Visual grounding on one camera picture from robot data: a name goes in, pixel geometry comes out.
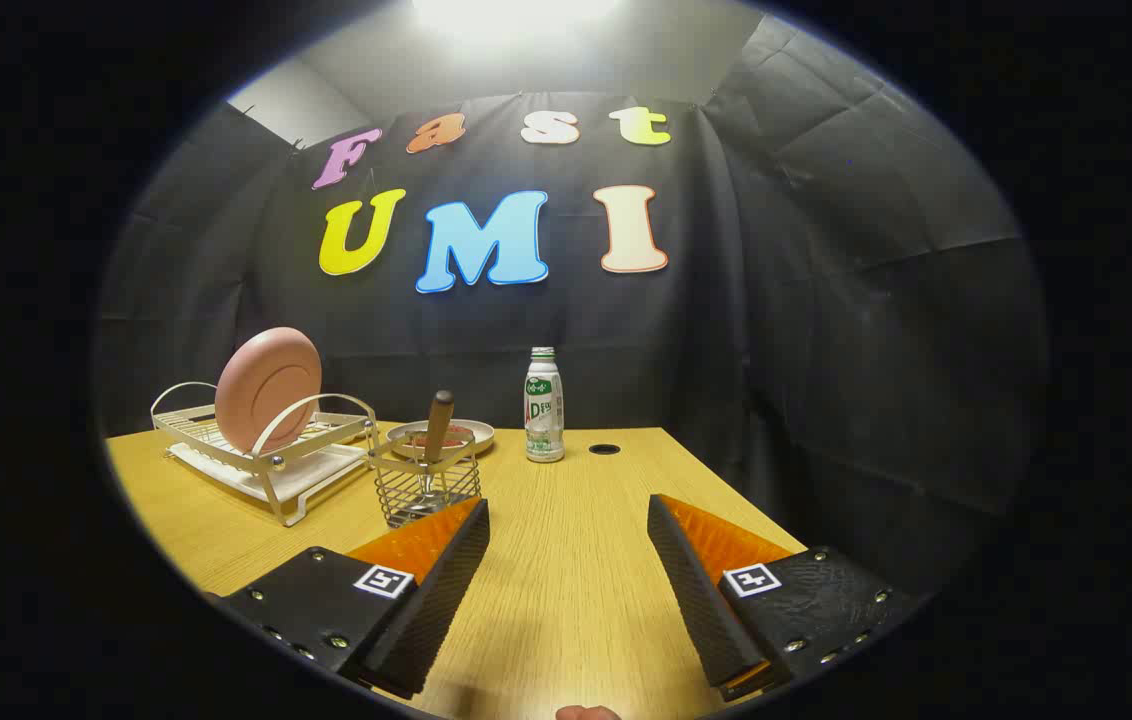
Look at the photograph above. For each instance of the beige round plate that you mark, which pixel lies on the beige round plate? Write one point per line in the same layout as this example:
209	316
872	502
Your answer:
478	435

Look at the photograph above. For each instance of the black backdrop cloth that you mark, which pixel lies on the black backdrop cloth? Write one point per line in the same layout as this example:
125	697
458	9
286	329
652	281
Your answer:
776	350

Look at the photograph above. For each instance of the pink plate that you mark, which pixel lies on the pink plate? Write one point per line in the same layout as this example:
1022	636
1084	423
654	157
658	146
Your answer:
266	390

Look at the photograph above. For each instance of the black desk grommet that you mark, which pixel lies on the black desk grommet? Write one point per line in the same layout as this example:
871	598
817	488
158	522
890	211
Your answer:
604	449

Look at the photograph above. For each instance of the red meat piece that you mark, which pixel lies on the red meat piece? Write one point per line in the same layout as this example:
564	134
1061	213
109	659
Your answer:
461	434

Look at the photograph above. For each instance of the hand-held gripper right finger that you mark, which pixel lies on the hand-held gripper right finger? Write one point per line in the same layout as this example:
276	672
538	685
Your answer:
691	590

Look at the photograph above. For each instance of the white green milk bottle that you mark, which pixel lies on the white green milk bottle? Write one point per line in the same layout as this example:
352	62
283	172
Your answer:
544	420

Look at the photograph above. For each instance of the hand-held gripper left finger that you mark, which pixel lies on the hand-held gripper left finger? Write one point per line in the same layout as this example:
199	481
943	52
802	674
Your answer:
446	590

